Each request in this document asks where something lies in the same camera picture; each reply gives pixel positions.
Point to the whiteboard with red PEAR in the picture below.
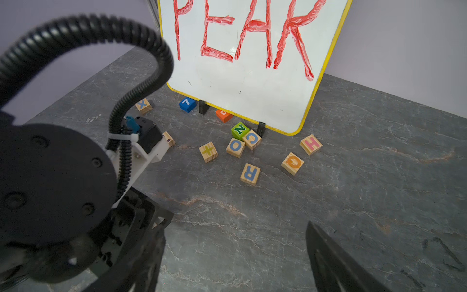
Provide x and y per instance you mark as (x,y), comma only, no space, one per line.
(262,61)

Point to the wooden block blue R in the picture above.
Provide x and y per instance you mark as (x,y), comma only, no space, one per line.
(250,174)

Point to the wooden block blue O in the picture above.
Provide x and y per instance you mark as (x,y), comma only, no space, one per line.
(235,148)

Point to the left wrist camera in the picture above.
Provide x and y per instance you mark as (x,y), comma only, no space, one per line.
(141,143)

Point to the orange red block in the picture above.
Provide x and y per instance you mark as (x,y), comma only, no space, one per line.
(224,116)

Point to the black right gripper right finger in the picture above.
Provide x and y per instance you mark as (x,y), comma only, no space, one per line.
(333,269)

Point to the wooden block blue X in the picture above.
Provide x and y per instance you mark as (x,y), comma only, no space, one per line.
(144,106)

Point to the green block letter Z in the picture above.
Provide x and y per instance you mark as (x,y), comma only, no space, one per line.
(239,131)

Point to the wooden block green plus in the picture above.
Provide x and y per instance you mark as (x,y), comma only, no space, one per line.
(208,152)

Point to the blue block number 7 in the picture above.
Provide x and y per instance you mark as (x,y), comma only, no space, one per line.
(188,104)

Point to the wooden block purple letter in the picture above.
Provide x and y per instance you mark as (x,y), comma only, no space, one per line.
(169,139)

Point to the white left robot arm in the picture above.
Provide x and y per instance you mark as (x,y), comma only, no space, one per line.
(68,206)

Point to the wooden block blue Q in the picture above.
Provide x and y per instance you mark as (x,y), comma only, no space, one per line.
(252,139)

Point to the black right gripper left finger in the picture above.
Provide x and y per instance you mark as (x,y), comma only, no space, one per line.
(133,258)

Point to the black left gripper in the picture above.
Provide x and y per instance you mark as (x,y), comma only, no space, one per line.
(125,226)

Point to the wooden block orange O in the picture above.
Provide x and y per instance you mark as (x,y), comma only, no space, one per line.
(292,163)

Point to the wooden block pink H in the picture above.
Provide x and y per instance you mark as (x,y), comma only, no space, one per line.
(310,144)

